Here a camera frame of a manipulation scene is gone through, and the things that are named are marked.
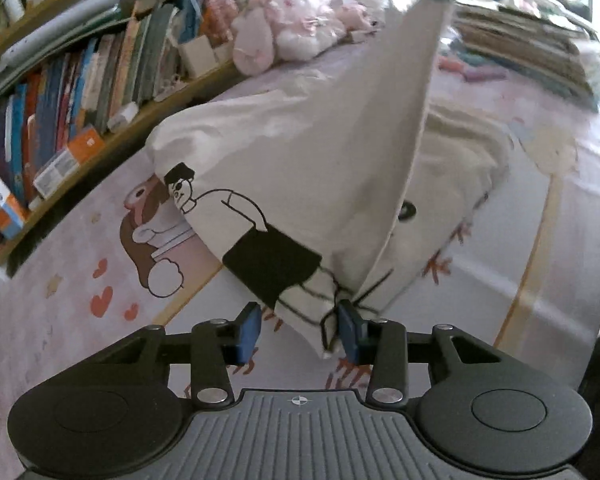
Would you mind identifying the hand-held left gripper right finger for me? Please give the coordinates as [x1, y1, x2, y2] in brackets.
[337, 299, 508, 407]

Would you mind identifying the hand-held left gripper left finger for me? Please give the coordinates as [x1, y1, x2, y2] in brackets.
[87, 302, 262, 407]

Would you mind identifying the cream cartoon print t-shirt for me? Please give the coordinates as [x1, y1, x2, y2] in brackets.
[147, 0, 512, 361]

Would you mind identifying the orange marker pen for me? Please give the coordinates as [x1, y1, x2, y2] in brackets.
[437, 57, 508, 83]

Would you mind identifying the stack of flat books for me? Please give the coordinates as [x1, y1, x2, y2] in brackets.
[452, 0, 600, 111]

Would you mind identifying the pink checked cartoon mat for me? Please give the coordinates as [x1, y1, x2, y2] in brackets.
[0, 35, 600, 411]

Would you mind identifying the pink white plush toy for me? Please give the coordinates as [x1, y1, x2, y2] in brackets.
[231, 0, 381, 78]

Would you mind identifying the flat orange white box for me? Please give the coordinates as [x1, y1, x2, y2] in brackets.
[32, 127, 106, 196]

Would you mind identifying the white rounded small box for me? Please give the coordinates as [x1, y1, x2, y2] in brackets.
[107, 102, 140, 131]

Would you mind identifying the open white cardboard box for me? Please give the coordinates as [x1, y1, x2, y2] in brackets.
[177, 35, 233, 78]

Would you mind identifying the pink card with clips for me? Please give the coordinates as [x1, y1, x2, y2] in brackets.
[155, 72, 187, 98]

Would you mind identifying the row of colourful books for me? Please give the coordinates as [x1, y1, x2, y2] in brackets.
[0, 2, 241, 211]

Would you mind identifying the white tablet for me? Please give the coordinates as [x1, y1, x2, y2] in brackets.
[0, 0, 126, 68]

